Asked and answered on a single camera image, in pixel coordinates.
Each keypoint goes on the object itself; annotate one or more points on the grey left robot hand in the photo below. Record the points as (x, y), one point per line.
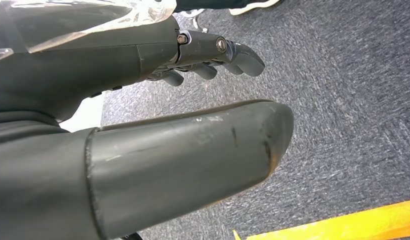
(175, 165)

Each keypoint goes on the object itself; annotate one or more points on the person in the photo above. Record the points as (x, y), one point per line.
(254, 5)

